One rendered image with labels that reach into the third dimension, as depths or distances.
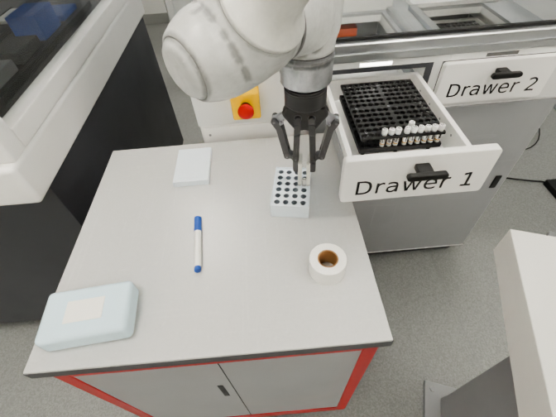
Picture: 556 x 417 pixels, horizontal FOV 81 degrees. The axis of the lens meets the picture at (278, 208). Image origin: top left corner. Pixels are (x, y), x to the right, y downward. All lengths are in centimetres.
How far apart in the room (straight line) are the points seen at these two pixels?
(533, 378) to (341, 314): 28
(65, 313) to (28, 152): 38
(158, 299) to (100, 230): 24
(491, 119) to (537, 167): 124
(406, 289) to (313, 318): 99
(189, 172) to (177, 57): 51
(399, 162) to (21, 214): 94
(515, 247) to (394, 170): 24
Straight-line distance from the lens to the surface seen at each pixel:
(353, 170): 63
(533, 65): 110
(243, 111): 83
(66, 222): 106
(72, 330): 67
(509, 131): 124
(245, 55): 38
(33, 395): 167
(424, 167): 66
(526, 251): 71
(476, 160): 72
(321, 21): 50
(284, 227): 71
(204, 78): 37
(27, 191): 89
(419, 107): 85
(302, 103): 58
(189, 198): 81
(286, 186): 75
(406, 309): 152
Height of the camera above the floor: 133
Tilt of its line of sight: 49 degrees down
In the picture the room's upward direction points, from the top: 4 degrees counter-clockwise
